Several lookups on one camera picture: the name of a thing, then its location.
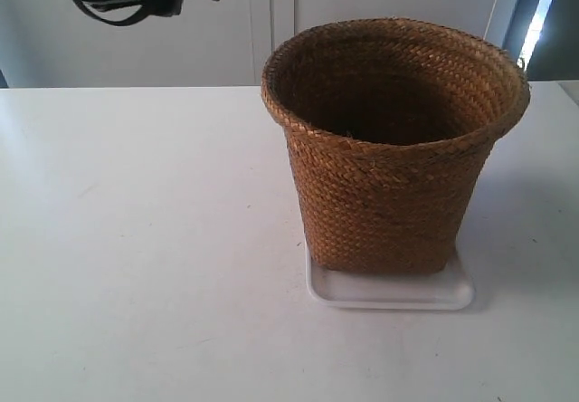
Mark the brown woven wicker basket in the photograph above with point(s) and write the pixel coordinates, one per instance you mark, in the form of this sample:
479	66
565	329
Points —
388	123

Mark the white rectangular plastic tray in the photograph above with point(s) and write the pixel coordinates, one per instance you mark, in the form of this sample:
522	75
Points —
448	290

